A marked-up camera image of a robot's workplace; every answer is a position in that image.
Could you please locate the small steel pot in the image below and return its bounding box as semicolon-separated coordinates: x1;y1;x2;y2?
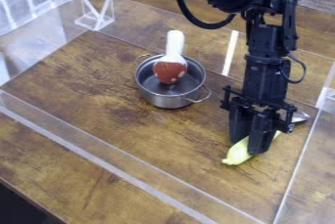
135;54;212;110

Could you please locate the red white toy mushroom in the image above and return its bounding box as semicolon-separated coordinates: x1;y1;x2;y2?
151;30;189;84

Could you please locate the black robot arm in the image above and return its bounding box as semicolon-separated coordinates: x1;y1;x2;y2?
177;0;299;156

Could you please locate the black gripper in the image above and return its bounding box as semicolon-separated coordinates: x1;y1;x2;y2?
220;85;297;156

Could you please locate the clear acrylic bracket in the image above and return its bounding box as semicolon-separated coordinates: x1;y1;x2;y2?
75;0;115;31

